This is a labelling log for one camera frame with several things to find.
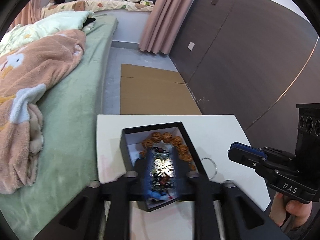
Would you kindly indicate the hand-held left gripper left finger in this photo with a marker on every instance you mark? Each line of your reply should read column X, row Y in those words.
column 148, row 170

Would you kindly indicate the narrow pink curtain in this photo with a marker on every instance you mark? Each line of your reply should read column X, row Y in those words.
column 30, row 15

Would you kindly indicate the silver butterfly ornament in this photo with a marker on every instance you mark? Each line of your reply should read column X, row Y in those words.
column 162, row 165

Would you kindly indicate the white wall socket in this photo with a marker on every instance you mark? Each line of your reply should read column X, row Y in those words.
column 191, row 45

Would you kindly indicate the flat cardboard sheet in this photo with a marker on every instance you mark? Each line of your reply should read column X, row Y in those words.
column 150, row 90

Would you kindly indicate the pale green printed quilt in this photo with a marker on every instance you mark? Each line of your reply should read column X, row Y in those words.
column 62, row 21

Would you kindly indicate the pink printed fleece blanket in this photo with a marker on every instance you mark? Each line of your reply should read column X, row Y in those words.
column 37, row 67

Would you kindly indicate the bed with green sheet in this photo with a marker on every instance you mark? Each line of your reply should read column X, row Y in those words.
column 75, row 130

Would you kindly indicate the black cloth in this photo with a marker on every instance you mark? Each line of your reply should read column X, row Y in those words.
column 89, row 22

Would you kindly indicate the clear bangle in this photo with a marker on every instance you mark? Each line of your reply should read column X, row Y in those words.
column 215, row 167

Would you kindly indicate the black box with white lining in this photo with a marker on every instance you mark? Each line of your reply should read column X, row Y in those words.
column 123, row 140

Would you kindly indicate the wide pink curtain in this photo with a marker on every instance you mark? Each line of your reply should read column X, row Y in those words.
column 162, row 25

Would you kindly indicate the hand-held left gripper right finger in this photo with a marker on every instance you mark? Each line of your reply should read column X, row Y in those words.
column 177, row 170

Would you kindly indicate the patterned window seat cushion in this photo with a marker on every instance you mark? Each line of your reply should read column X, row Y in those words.
column 105, row 5

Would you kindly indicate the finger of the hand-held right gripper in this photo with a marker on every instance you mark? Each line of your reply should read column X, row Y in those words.
column 241, row 158
column 247, row 148

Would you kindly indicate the person's right hand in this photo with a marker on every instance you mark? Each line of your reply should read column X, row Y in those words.
column 295, row 207

